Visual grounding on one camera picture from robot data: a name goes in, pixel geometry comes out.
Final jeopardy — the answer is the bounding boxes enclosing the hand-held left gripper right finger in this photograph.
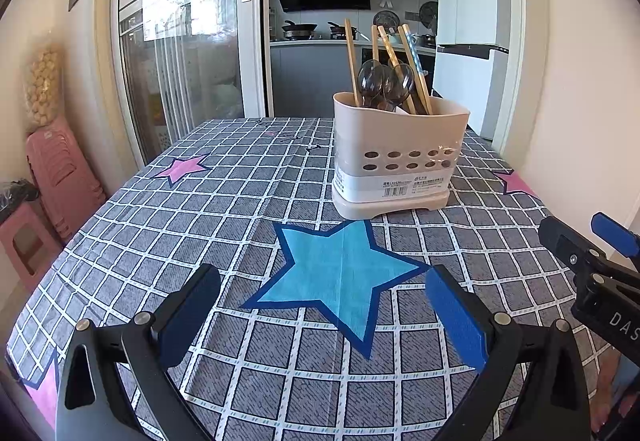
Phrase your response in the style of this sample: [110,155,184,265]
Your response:
[424,263,592,441]

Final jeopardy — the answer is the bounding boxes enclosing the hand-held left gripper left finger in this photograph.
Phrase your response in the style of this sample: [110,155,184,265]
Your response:
[54,262,222,441]

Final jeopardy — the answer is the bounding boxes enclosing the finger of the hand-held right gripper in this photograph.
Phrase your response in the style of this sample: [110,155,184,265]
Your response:
[538,216,608,282]
[590,212,640,272]

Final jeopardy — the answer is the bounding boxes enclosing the cream plastic utensil holder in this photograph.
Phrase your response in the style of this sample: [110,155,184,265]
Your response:
[331,91,471,220]

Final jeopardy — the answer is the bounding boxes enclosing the dark translucent spoon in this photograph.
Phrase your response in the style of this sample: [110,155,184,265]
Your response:
[357,60,396,111]
[392,64,416,104]

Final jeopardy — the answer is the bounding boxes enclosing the blue floral chopstick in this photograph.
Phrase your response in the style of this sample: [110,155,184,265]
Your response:
[406,32,428,92]

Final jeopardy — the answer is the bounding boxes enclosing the person's right hand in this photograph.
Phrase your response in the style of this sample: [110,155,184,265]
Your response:
[594,352,623,436]

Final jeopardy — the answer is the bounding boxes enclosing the grey checkered star tablecloth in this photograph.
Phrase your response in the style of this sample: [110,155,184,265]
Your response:
[5,116,621,441]

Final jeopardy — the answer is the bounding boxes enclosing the low pink stool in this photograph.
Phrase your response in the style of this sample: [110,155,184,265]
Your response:
[0,198,63,294]

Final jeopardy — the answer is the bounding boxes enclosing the stack of pink stools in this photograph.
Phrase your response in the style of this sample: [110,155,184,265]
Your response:
[26,115,107,244]

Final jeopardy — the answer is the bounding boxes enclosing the black plastic bag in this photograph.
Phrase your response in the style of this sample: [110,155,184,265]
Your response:
[0,178,40,222]

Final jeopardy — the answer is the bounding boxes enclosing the black built-in oven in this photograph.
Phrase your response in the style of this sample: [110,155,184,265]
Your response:
[361,46,435,94]

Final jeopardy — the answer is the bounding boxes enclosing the grey kitchen counter cabinet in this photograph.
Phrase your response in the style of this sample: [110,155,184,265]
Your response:
[269,38,366,118]

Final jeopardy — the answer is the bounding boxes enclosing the sliding glass door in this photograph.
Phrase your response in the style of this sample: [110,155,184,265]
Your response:
[116,0,268,162]

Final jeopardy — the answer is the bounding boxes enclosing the bag of yellow balls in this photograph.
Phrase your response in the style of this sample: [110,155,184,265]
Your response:
[29,46,65,128]

